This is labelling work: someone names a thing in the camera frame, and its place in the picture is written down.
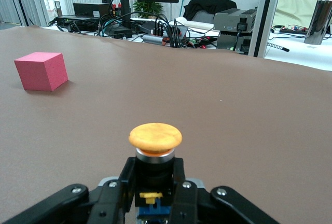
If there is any small circuit board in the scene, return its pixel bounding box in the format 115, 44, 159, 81
279, 24, 309, 34

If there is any grey metal power supply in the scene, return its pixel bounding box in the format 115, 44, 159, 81
213, 8, 257, 33

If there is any grey usb hub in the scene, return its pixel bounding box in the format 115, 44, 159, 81
142, 33, 172, 46

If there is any flat black desk device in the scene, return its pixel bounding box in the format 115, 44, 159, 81
54, 14, 101, 32

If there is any black monitor stand pole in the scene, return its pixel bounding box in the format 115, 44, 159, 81
119, 0, 132, 32

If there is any stainless steel bottle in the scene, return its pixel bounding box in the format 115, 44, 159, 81
303, 0, 332, 45

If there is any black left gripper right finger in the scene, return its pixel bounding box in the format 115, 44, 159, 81
168, 158, 216, 224

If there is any silver aluminium frame post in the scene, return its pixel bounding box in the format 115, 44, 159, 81
247, 0, 284, 59

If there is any black box device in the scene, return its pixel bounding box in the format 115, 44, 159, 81
73, 2, 113, 19

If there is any green potted plant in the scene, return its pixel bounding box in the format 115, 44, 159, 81
132, 0, 164, 19

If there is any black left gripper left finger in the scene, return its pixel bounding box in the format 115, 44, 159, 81
88, 158, 137, 224

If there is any person in light green shirt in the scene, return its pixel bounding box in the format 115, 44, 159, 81
272, 0, 332, 27

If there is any dark frame post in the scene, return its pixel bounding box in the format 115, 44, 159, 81
10, 0, 30, 27

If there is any pink foam cube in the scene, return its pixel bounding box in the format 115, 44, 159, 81
13, 52, 69, 92

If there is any grey metal electronics box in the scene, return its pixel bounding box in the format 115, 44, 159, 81
216, 31, 254, 55

